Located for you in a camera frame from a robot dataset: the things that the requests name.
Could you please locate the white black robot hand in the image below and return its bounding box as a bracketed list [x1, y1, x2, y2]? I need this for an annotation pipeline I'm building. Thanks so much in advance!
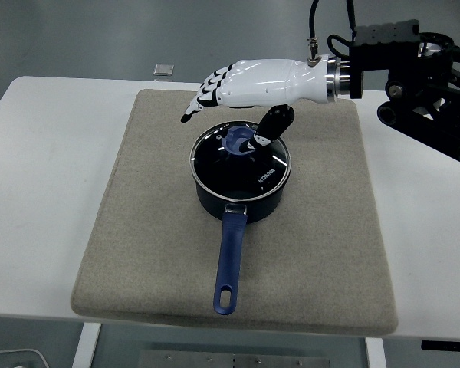
[180, 54, 330, 154]

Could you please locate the glass pot lid blue knob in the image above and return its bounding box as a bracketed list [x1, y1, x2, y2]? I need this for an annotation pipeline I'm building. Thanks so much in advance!
[190, 121, 293, 203]

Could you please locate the dark pot with blue handle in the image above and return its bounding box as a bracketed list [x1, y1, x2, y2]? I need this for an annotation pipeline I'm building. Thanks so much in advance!
[194, 174, 288, 316]

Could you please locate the beige fabric mat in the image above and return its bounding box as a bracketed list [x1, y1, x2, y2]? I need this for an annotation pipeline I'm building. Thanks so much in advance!
[69, 88, 399, 335]

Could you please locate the grey metal plate with screws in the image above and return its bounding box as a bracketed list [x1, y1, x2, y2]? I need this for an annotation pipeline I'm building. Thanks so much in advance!
[137, 348, 330, 368]

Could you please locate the white table leg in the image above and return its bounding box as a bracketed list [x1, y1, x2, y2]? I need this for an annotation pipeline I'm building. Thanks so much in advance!
[363, 337, 387, 368]
[71, 323, 103, 368]

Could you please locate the black bar under table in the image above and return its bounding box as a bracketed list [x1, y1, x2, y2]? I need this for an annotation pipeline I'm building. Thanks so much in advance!
[421, 340, 460, 352]

